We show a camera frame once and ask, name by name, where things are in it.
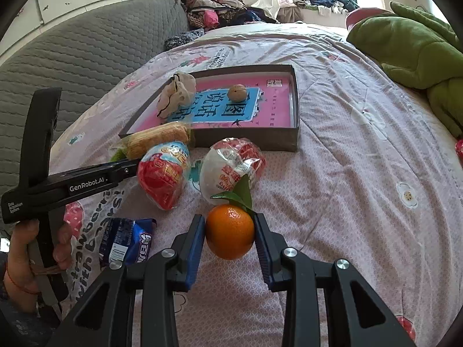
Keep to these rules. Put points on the pink bedsheet with strawberries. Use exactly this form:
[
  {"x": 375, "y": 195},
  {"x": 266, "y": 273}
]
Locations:
[{"x": 375, "y": 180}]

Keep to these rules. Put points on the left hand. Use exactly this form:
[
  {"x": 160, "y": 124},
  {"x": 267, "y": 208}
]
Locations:
[{"x": 19, "y": 281}]

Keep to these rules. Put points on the grey quilted headboard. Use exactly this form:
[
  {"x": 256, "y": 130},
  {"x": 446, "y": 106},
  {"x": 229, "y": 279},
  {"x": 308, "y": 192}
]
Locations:
[{"x": 86, "y": 56}]

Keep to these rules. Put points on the red surprise egg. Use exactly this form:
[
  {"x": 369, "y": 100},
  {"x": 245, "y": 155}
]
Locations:
[{"x": 163, "y": 172}]

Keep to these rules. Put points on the walnut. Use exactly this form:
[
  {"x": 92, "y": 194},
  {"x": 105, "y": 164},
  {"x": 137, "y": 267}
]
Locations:
[{"x": 237, "y": 93}]

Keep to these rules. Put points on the yellow snack packet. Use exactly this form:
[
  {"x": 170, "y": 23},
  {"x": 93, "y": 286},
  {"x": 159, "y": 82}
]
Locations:
[{"x": 138, "y": 144}]

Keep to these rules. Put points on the blue cookie packet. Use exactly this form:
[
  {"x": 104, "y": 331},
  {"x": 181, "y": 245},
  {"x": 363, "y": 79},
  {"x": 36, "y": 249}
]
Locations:
[{"x": 126, "y": 240}]

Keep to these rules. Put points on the green blanket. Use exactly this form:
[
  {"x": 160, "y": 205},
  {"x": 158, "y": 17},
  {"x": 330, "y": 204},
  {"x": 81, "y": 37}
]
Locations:
[{"x": 417, "y": 50}]

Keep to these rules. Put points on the dark patterned cloth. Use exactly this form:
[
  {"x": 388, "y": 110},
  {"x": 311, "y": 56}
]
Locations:
[{"x": 183, "y": 38}]

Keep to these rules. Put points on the shallow box with pink book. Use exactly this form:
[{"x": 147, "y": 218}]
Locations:
[{"x": 269, "y": 117}]

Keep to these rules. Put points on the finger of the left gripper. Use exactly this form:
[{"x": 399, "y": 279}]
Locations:
[{"x": 117, "y": 171}]

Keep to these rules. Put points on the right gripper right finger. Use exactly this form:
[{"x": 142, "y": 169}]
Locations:
[{"x": 355, "y": 314}]

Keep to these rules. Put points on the clothes pile by headboard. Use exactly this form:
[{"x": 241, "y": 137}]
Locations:
[{"x": 213, "y": 14}]

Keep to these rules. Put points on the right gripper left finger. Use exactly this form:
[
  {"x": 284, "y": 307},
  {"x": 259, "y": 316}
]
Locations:
[{"x": 104, "y": 315}]

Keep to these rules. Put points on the red candy wrapper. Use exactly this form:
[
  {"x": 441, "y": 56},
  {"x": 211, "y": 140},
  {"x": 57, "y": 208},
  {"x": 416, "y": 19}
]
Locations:
[{"x": 459, "y": 149}]

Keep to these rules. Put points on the orange mandarin with leaf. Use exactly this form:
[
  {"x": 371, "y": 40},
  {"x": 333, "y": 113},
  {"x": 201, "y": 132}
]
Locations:
[{"x": 229, "y": 226}]

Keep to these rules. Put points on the pink pillow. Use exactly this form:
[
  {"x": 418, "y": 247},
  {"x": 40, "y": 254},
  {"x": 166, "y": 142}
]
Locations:
[{"x": 360, "y": 14}]

